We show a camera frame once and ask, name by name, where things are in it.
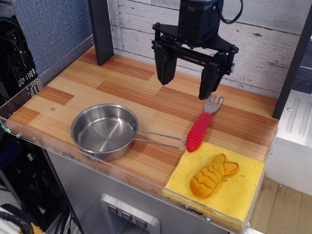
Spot yellow cloth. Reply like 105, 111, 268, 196
163, 142, 265, 229

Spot clear acrylic table guard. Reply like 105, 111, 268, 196
0, 48, 278, 222

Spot dark right support post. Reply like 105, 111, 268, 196
272, 6, 312, 119

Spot small stainless steel pot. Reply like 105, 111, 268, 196
70, 103, 186, 161

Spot white appliance at right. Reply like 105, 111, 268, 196
265, 90, 312, 195

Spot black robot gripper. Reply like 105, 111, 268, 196
152, 0, 239, 100

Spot stainless steel cabinet with dispenser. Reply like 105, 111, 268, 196
46, 147, 248, 234

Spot black equipment rack with cables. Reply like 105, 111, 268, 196
0, 16, 77, 234

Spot red handled metal fork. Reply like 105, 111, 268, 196
186, 94, 224, 152

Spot orange plush shrimp toy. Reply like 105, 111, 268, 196
189, 154, 239, 197

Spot dark support post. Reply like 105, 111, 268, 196
272, 6, 312, 119
88, 0, 114, 66

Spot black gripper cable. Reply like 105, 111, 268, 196
215, 0, 244, 24

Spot dark left support post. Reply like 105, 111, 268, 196
88, 0, 114, 66

